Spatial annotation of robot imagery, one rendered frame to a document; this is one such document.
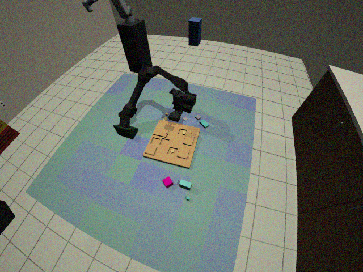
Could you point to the magenta cube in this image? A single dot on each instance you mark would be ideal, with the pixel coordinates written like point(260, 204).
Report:
point(167, 181)

